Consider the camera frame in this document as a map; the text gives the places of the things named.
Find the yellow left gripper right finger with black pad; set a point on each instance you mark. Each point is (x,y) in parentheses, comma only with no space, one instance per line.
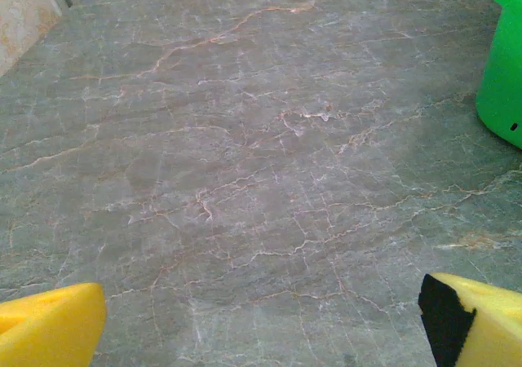
(489,334)

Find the green plastic basket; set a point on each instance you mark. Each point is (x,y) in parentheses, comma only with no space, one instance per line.
(503,77)

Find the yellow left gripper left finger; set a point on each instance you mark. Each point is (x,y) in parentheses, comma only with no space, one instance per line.
(49,334)

